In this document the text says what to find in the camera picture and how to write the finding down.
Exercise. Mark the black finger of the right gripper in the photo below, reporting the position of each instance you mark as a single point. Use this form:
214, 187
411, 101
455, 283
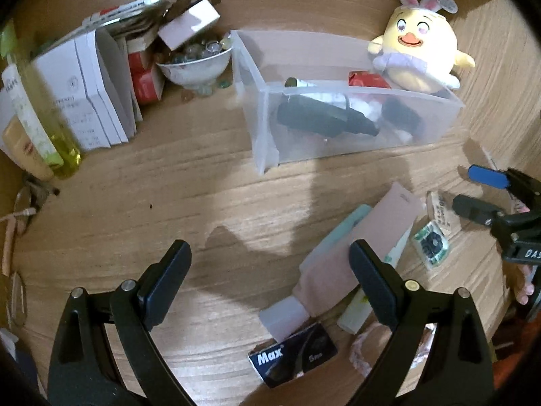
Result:
475, 210

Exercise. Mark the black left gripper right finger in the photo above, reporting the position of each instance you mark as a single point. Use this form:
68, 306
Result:
458, 370

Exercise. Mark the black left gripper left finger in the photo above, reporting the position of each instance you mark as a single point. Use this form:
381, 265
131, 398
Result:
82, 368

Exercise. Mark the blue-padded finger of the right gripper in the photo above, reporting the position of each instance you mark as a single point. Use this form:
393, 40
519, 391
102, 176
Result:
520, 185

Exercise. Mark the white green Ninino tube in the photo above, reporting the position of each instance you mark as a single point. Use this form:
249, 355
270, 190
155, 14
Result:
359, 308

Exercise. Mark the black small bottle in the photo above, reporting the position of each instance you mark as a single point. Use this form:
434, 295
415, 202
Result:
402, 117

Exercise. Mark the light blue white bottle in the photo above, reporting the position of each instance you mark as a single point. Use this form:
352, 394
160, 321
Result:
335, 235

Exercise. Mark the small white jar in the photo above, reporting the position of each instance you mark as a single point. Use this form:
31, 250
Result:
368, 107

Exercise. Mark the pink tube with white cap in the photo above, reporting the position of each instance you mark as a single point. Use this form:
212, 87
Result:
328, 280

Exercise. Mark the red packet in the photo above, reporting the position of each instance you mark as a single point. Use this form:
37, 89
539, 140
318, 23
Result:
367, 79

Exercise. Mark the dark green dropper bottle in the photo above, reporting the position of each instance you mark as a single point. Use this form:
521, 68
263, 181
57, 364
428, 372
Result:
307, 114

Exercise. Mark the black Max staples box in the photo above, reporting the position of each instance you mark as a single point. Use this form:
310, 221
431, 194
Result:
292, 358

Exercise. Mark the right hand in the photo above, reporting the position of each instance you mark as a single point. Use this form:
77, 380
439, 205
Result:
518, 279

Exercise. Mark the green black sachet packet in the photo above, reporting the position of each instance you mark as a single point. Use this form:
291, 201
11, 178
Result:
431, 245

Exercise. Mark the yellow chick bunny plush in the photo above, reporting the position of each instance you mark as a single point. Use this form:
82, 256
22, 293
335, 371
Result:
418, 49

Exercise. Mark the clear plastic storage bin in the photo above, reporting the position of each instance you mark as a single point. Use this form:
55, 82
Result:
269, 65

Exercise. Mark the beige cosmetic tube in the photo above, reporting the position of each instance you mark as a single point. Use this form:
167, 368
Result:
24, 152

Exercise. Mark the yellow-green spray bottle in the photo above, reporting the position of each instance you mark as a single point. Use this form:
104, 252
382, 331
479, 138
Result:
36, 109

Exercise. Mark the white paper boxes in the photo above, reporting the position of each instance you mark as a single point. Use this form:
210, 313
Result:
88, 80

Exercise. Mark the red box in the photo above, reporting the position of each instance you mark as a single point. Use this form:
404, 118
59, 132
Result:
147, 79

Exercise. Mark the white bowl of marbles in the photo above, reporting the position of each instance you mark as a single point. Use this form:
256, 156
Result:
199, 73

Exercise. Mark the small pink white box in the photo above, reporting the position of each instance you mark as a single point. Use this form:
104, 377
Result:
192, 22

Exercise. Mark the stack of papers and books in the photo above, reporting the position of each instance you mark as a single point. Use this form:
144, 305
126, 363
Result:
124, 19

